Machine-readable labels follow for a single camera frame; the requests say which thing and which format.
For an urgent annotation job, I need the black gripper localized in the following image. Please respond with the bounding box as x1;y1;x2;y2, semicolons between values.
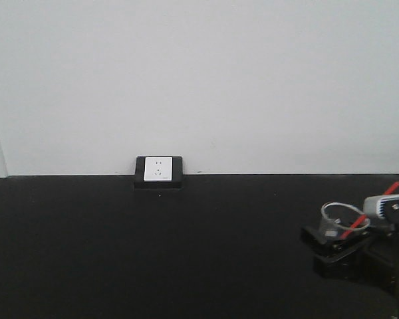
300;224;399;296

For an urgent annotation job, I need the small clear glass beaker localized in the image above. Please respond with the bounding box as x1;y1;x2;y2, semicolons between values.
318;202;370;241

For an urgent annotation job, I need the red plastic spoon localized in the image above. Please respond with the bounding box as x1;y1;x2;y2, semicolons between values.
340;181;399;239

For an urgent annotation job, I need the black desktop power socket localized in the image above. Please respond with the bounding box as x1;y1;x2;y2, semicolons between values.
134;156;184;190

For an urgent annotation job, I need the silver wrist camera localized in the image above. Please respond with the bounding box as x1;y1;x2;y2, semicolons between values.
380;194;399;223

